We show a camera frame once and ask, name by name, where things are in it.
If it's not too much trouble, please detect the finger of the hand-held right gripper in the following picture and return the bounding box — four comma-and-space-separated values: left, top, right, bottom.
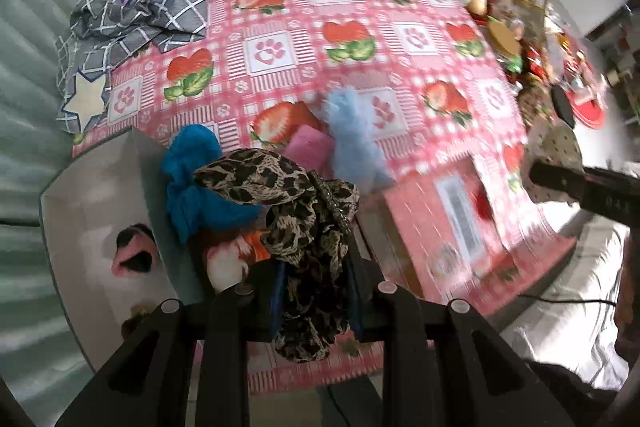
529, 160, 590, 202

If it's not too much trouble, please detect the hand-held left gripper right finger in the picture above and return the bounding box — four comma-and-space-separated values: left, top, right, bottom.
345, 251, 576, 427

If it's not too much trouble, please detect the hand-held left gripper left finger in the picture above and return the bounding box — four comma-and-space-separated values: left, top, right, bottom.
55, 263, 288, 427

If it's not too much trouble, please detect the white polka dot scrunchie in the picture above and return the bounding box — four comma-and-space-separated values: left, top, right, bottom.
520, 124, 586, 208

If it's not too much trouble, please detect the leopard print scrunchie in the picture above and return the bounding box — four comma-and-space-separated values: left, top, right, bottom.
192, 148, 361, 364

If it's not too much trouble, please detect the dark brown scrunchie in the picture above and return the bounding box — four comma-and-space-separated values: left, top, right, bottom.
121, 303, 161, 339

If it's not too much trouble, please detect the pink and black sock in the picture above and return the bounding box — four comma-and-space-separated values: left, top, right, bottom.
112, 224, 159, 279

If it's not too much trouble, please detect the white cardboard box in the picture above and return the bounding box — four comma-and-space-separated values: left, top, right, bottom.
39, 127, 202, 374

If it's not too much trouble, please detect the person's right forearm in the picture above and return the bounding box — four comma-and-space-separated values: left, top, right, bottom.
614, 227, 640, 360

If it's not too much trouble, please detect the orange white cloth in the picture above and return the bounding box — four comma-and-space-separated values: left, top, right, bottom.
202, 232, 273, 294

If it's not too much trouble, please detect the glass jar with black lid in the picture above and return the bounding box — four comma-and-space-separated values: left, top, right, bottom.
517, 84, 579, 134

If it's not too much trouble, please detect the red round placemat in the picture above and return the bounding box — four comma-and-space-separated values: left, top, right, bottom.
564, 57, 609, 128

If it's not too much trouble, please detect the red patterned box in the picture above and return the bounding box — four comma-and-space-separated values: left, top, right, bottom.
357, 154, 521, 304

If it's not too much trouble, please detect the white bed cover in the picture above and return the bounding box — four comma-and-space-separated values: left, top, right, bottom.
500, 217, 632, 389

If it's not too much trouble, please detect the jar with yellow lid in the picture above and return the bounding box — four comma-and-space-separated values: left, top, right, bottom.
487, 19, 524, 58

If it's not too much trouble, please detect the bright pink cloth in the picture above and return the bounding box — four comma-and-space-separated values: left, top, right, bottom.
285, 127, 335, 180

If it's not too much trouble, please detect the light blue fluffy cloth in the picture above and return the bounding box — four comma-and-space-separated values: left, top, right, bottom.
322, 87, 397, 196

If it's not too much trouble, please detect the olive green packet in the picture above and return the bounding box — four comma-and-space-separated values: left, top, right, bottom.
510, 0, 549, 38

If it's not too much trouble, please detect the strawberry print pink tablecloth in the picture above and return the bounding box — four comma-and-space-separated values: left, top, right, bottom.
72, 0, 577, 395

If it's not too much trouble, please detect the grey plaid star blanket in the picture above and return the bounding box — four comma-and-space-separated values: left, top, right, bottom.
55, 0, 213, 134

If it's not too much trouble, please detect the black cable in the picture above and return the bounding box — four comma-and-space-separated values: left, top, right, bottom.
520, 291, 622, 309

